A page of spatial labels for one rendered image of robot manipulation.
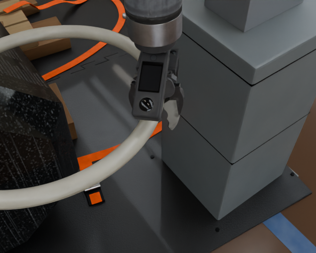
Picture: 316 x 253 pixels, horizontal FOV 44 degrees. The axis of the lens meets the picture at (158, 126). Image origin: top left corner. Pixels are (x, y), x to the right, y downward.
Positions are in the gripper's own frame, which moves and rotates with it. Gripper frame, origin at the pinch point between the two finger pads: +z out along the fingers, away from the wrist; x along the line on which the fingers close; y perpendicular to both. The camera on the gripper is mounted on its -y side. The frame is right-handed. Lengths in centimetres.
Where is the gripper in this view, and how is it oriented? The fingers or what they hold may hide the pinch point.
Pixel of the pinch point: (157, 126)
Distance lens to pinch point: 78.2
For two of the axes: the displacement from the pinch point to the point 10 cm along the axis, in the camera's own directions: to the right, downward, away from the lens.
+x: -9.9, -0.7, 1.3
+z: 0.4, 6.9, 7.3
